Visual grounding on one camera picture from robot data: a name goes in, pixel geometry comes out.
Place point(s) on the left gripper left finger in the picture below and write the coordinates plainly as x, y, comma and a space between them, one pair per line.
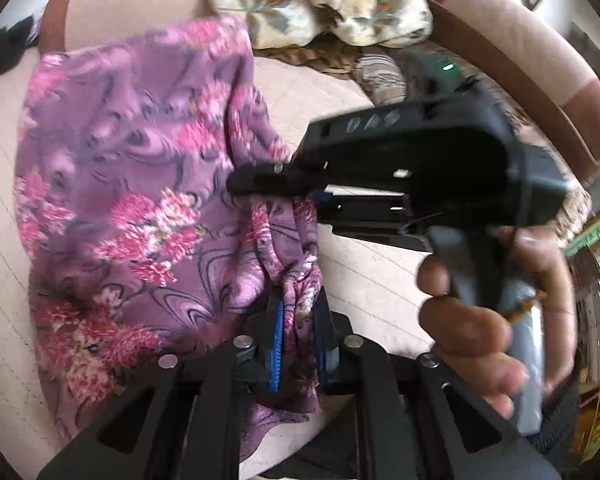
180, 419

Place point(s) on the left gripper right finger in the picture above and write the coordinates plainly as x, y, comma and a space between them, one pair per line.
415, 418

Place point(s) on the purple floral long-sleeve shirt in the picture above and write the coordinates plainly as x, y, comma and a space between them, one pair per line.
136, 247

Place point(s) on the person's right hand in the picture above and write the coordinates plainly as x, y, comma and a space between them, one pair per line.
473, 340

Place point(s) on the striped beige quilt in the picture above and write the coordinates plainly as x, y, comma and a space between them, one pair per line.
513, 172

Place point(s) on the brown side armrest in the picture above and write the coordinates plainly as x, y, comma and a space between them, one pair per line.
536, 66

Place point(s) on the beige floral blanket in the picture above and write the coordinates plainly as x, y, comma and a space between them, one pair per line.
329, 32

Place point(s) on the pink bolster headrest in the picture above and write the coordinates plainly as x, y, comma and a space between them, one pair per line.
76, 24

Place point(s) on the black garment on bed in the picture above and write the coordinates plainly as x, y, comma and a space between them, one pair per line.
15, 40

